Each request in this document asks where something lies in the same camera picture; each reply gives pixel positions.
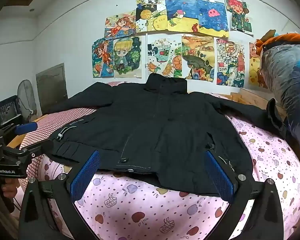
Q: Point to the black plastic crate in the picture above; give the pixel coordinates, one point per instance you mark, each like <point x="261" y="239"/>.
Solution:
<point x="8" y="110"/>

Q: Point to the person's left hand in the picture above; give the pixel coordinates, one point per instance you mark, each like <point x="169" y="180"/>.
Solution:
<point x="13" y="187"/>

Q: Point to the wooden bed frame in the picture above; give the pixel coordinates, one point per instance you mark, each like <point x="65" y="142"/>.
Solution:
<point x="250" y="97"/>

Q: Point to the orange cloth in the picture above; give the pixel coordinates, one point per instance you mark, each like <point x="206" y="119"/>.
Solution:
<point x="282" y="41"/>

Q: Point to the clear plastic bag of clothes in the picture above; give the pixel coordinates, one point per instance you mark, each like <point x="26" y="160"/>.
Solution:
<point x="287" y="85"/>

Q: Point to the group of colourful wall drawings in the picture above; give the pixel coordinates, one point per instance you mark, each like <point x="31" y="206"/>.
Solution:
<point x="185" y="17"/>

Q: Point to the red checkered blanket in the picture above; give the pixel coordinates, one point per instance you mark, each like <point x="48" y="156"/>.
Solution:
<point x="47" y="122"/>

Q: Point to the black jacket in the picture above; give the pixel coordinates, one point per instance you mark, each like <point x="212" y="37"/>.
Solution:
<point x="152" y="117"/>

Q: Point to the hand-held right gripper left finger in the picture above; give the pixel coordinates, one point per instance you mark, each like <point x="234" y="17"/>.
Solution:
<point x="86" y="177"/>

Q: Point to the standing electric fan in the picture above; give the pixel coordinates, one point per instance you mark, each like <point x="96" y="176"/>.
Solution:
<point x="26" y="97"/>

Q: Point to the grey wall hatch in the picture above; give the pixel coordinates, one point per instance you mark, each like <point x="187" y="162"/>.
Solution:
<point x="51" y="87"/>

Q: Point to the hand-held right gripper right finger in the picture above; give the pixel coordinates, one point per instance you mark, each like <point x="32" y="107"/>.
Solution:
<point x="218" y="177"/>

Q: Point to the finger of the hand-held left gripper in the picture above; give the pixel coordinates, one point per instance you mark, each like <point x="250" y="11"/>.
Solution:
<point x="26" y="128"/>
<point x="40" y="147"/>

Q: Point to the pink apple print bed sheet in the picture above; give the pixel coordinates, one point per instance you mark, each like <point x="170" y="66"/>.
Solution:
<point x="140" y="210"/>

